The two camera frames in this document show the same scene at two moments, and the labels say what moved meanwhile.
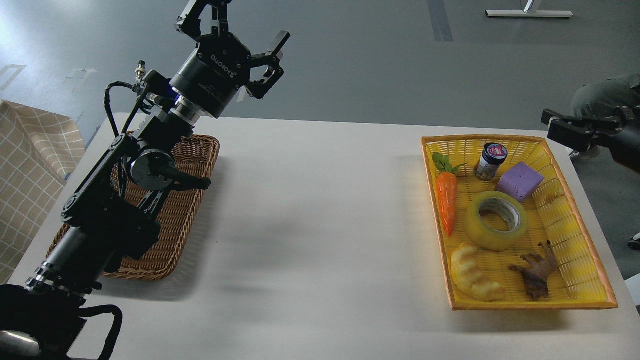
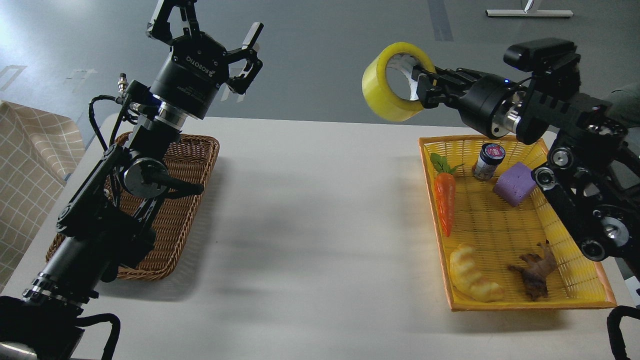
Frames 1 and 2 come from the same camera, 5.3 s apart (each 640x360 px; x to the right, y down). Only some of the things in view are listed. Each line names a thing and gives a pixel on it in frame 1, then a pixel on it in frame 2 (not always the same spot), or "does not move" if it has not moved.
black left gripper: [208, 78] → [189, 78]
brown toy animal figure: [536, 273] does not move
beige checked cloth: [38, 150] does not move
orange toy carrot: [447, 186] does not move
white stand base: [533, 13] does not move
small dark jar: [493, 154] does not move
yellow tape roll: [496, 221] → [383, 103]
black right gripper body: [579, 133] → [492, 104]
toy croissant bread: [467, 276] does not move
